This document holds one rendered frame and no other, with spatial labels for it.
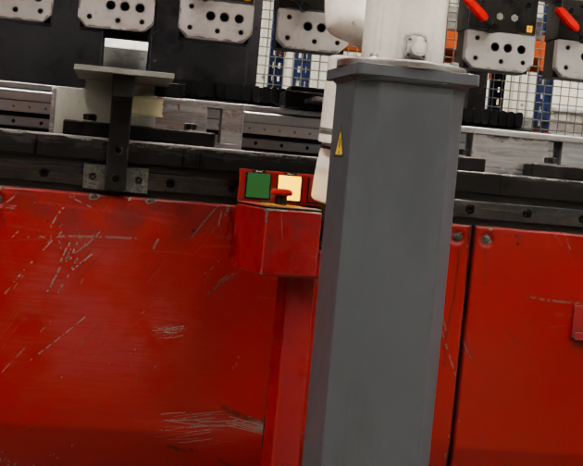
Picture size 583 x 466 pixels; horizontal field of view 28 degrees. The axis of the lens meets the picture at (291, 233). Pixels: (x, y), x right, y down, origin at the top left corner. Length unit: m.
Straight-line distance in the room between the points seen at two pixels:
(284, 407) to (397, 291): 0.53
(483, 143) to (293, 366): 0.70
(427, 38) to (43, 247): 0.94
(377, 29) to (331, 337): 0.44
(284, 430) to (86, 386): 0.42
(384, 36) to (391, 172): 0.20
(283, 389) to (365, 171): 0.60
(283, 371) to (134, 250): 0.40
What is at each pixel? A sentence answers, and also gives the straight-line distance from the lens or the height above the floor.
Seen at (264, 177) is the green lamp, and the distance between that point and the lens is 2.14.
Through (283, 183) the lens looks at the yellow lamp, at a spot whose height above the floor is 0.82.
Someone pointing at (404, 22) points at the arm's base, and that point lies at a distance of 1.67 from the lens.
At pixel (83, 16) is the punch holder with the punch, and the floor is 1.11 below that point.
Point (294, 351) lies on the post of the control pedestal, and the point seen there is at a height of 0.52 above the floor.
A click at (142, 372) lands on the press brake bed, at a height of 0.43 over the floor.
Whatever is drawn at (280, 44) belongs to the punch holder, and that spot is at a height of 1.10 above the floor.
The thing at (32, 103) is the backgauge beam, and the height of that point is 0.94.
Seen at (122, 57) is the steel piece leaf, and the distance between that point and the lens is 2.35.
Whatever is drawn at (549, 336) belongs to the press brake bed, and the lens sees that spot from 2.45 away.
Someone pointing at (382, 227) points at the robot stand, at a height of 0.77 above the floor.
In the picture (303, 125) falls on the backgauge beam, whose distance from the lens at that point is 2.67.
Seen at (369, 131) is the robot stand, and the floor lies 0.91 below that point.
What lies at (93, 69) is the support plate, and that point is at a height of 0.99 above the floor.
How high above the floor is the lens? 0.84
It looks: 3 degrees down
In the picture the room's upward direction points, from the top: 5 degrees clockwise
